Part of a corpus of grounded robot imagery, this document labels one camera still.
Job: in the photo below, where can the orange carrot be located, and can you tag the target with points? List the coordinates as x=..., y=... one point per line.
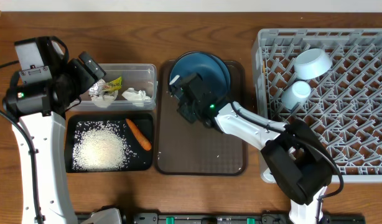
x=142, y=140

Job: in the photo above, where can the light blue bowl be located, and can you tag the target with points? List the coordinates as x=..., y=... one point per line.
x=311, y=64

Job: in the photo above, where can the grey dishwasher rack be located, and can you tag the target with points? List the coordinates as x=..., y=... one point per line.
x=344, y=108

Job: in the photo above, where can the clear plastic bin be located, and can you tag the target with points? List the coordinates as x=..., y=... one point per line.
x=141, y=77

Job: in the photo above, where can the light blue cup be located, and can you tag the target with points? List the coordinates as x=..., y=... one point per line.
x=297, y=93

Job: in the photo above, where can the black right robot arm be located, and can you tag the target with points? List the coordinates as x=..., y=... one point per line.
x=300, y=165

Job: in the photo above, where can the black tray bin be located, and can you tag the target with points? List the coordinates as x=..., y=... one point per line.
x=143, y=121

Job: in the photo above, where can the pile of white rice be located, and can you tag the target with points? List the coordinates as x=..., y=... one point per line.
x=101, y=146

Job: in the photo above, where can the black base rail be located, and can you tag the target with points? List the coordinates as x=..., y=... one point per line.
x=265, y=218

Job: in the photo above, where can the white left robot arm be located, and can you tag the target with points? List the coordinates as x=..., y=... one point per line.
x=35, y=104

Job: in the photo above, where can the snack wrapper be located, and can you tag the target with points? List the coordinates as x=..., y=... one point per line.
x=105, y=91

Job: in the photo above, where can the white tissue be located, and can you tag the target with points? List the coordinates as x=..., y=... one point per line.
x=137, y=98

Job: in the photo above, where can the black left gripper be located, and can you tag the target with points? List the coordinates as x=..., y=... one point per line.
x=87, y=77

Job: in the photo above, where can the dark blue plate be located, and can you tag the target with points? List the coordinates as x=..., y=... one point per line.
x=211, y=68

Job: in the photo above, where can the brown serving tray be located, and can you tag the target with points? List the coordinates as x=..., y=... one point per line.
x=192, y=149

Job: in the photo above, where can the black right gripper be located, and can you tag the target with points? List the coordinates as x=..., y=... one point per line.
x=183, y=110

